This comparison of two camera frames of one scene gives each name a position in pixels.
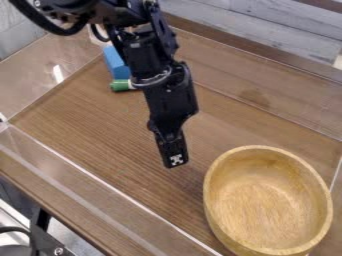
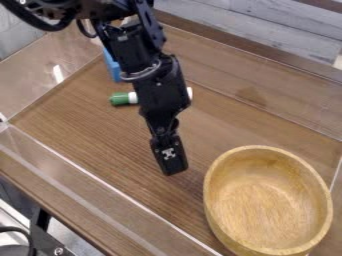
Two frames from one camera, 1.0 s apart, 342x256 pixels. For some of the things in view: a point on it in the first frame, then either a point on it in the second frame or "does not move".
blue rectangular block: x=121 y=70 does not move
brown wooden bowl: x=268 y=202 does not move
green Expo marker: x=120 y=85 -> x=130 y=97
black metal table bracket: x=45 y=245 does not move
